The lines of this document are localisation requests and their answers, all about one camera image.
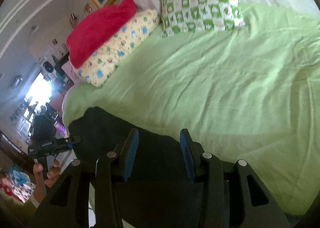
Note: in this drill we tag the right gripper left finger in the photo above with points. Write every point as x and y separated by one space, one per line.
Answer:
67 202

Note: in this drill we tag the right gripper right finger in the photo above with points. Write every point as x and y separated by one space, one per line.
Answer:
233 195

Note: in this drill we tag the black pants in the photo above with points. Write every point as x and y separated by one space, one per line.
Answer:
159 192

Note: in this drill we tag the left hand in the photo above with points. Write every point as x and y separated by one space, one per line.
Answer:
45 181

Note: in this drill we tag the yellow cartoon print quilt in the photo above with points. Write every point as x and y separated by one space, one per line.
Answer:
105 60

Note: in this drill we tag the light green bed sheet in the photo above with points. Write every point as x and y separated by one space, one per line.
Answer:
251 93

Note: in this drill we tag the red fluffy blanket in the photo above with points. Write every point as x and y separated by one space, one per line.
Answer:
97 28

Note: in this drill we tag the green white patterned pillow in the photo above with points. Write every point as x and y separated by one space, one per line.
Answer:
182 16

